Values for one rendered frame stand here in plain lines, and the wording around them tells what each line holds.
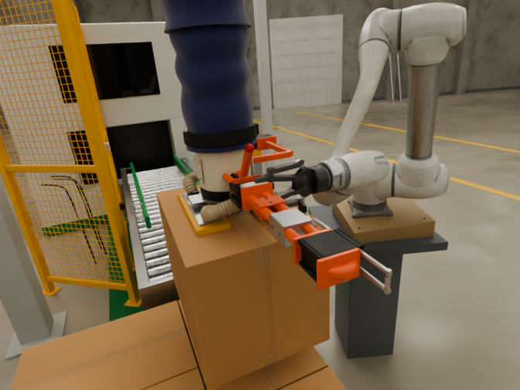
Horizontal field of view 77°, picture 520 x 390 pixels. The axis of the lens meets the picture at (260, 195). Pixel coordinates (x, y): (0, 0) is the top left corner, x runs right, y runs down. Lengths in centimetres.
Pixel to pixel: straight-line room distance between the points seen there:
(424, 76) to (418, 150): 29
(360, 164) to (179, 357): 92
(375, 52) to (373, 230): 71
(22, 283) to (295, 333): 174
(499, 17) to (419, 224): 1433
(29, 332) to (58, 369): 110
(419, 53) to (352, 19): 1196
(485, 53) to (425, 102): 1410
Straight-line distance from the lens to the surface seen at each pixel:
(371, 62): 120
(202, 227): 94
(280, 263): 89
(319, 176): 87
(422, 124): 141
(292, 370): 125
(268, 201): 73
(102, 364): 144
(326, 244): 53
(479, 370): 217
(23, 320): 253
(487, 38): 1546
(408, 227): 156
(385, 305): 185
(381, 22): 130
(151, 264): 192
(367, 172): 94
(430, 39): 129
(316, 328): 110
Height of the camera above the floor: 149
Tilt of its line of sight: 21 degrees down
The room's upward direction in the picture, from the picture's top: 4 degrees counter-clockwise
